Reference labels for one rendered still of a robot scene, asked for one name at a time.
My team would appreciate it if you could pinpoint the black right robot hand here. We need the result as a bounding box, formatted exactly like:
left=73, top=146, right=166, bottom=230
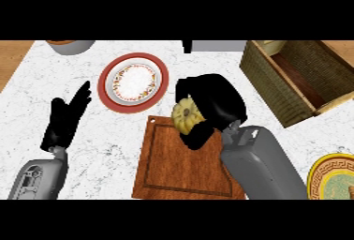
left=175, top=73, right=250, bottom=151

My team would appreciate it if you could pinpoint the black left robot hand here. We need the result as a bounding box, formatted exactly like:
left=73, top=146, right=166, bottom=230
left=40, top=80, right=93, bottom=154

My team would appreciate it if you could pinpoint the yellow pattypan squash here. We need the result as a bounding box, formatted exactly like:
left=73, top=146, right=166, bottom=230
left=170, top=97, right=207, bottom=136

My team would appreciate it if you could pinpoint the olive wicker basket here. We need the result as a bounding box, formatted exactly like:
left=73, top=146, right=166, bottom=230
left=238, top=40, right=354, bottom=129

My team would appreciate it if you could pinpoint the brown wooden cutting board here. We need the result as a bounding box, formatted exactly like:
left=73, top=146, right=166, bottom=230
left=132, top=114, right=248, bottom=201

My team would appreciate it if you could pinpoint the grey appliance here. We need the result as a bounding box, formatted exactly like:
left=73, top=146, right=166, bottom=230
left=182, top=40, right=250, bottom=54

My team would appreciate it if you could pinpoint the red rimmed white plate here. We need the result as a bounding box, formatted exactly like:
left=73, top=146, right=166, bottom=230
left=98, top=52, right=170, bottom=114

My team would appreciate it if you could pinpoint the pale jar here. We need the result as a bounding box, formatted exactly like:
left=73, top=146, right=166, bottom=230
left=256, top=40, right=290, bottom=57

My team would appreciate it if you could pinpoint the grey pot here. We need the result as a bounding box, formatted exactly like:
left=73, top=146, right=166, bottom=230
left=45, top=40, right=98, bottom=56

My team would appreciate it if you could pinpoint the yellow patterned plate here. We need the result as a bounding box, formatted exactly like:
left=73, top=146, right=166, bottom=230
left=306, top=152, right=354, bottom=201

